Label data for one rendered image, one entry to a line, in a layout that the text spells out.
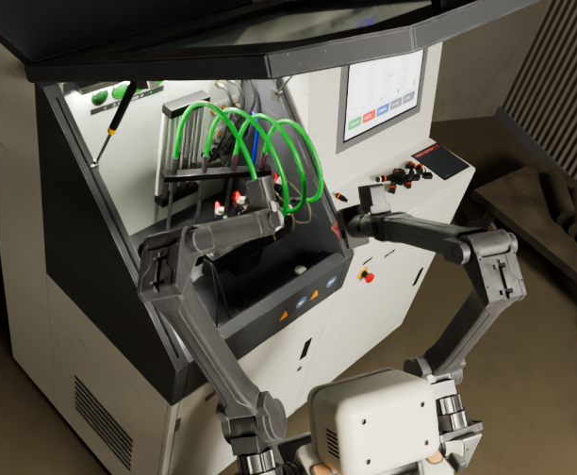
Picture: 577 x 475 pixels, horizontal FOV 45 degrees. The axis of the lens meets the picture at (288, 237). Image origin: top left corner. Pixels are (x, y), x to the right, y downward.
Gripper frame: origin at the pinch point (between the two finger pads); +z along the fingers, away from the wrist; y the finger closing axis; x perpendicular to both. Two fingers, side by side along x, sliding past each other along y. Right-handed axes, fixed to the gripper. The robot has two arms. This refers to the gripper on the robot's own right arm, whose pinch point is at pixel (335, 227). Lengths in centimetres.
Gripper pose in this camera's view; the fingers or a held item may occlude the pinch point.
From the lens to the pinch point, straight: 181.0
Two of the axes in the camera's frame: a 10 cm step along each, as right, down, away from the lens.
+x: -8.4, 2.5, -4.9
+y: -2.2, -9.7, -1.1
